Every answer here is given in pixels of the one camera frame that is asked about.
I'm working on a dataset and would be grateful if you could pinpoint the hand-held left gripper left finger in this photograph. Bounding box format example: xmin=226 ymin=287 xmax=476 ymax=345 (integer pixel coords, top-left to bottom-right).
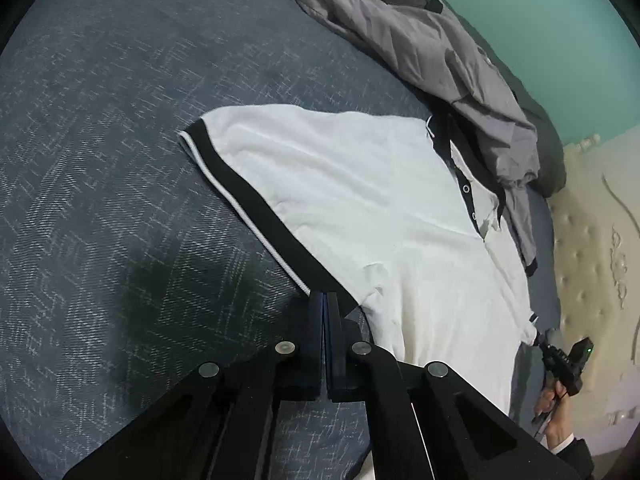
xmin=64 ymin=290 xmax=326 ymax=480

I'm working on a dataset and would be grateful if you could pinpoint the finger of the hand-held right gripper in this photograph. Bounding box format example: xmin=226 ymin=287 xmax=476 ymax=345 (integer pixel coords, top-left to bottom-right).
xmin=531 ymin=329 xmax=557 ymax=362

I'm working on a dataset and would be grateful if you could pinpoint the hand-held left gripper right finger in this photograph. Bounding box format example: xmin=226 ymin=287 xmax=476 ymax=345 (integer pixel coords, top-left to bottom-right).
xmin=325 ymin=290 xmax=582 ymax=480

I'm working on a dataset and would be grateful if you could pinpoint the white polo shirt black trim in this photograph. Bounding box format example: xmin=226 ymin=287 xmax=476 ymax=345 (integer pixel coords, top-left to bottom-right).
xmin=177 ymin=104 xmax=541 ymax=418

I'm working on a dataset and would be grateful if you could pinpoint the person's right hand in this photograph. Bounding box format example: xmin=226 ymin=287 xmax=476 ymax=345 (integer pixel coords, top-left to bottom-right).
xmin=534 ymin=384 xmax=575 ymax=450

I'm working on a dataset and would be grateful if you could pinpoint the cream tufted headboard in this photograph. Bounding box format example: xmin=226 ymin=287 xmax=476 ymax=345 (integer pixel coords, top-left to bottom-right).
xmin=547 ymin=132 xmax=640 ymax=456

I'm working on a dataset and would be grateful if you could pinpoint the blue patterned bed cover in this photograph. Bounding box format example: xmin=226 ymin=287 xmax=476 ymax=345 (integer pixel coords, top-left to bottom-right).
xmin=0 ymin=0 xmax=558 ymax=480

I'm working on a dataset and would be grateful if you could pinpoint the grey jacket with black cuffs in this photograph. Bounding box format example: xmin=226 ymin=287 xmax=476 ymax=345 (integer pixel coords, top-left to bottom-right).
xmin=286 ymin=0 xmax=543 ymax=278

